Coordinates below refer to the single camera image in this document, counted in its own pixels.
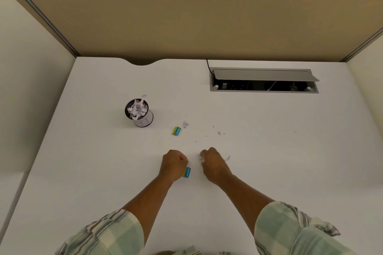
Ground pile of white paper scraps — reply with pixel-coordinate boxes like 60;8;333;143
127;94;231;163

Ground person's right forearm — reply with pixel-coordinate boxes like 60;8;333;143
220;174;276;237

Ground white side divider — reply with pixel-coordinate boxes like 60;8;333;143
346;27;383;114
0;0;77;173

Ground green plaid shirt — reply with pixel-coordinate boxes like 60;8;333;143
55;201;357;255

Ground white paper cup black inside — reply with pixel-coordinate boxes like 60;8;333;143
124;98;154;128

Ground beige partition panel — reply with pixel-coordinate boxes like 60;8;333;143
0;0;383;66

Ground person's left hand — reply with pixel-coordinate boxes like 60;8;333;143
158;150;190;184

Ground person's right hand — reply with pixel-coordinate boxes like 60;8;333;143
199;147;234;186

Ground grey desk cable box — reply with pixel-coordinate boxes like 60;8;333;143
209;67;320;94

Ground person's left forearm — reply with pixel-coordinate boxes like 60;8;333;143
122;174;175;246

